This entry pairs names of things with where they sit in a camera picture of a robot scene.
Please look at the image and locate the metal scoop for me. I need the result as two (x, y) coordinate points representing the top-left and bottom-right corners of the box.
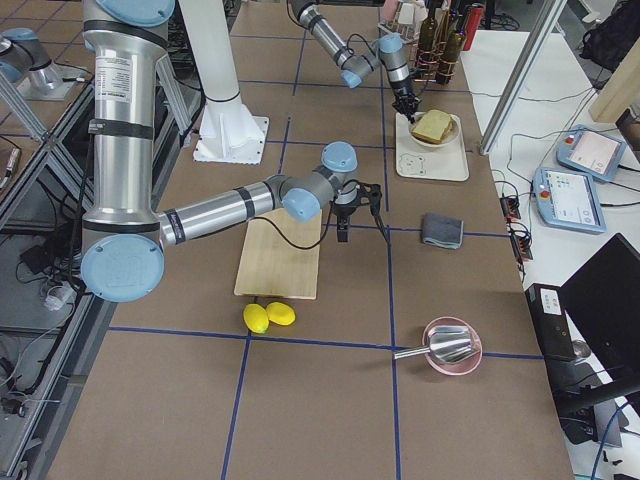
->
(393, 325), (479, 364)

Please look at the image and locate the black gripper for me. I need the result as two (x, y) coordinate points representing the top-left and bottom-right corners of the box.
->
(332, 183), (358, 243)
(391, 82), (418, 124)

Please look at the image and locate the dark wine bottle left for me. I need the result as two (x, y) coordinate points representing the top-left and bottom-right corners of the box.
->
(436, 14), (465, 85)

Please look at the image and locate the grey folded cloth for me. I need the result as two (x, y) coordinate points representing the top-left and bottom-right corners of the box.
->
(421, 212), (464, 249)

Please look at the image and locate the copper wire bottle rack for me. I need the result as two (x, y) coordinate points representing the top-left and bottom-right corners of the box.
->
(378, 21), (440, 82)

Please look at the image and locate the yellow lemon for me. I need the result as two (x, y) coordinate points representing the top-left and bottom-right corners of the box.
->
(243, 303), (270, 334)
(265, 301), (296, 326)

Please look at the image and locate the aluminium frame post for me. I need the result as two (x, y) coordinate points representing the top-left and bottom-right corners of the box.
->
(479, 0), (567, 155)

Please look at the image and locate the dark wine bottle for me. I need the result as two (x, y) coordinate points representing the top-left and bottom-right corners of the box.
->
(416, 1), (438, 68)
(436, 14), (465, 85)

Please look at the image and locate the dark wine bottle right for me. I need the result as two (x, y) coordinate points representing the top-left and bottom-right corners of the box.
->
(416, 1), (438, 68)

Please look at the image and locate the teach pendant near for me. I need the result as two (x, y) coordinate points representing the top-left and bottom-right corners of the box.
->
(532, 167), (606, 234)

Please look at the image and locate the bread slice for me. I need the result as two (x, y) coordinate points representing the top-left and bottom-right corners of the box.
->
(411, 109), (453, 144)

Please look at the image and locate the black monitor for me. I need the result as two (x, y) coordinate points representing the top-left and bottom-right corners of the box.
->
(560, 233), (640, 373)

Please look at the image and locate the white round plate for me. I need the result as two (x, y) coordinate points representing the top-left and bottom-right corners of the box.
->
(409, 112), (458, 146)

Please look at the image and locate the teach pendant far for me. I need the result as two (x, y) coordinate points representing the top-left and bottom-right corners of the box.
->
(556, 124), (627, 183)

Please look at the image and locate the pink bowl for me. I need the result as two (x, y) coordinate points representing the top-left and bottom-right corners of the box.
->
(422, 317), (483, 376)

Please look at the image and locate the white bear serving tray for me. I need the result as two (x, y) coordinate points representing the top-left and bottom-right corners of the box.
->
(395, 113), (469, 182)

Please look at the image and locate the wooden cutting board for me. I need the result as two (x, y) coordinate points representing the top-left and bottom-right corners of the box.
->
(234, 209), (322, 300)

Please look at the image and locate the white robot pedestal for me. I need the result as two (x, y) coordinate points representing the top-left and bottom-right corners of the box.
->
(179, 0), (269, 165)

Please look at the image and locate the teach pendant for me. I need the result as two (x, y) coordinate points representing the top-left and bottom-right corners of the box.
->
(532, 167), (606, 234)
(556, 124), (627, 183)

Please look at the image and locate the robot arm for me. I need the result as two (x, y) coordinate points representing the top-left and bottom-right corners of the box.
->
(287, 1), (420, 123)
(81, 1), (358, 302)

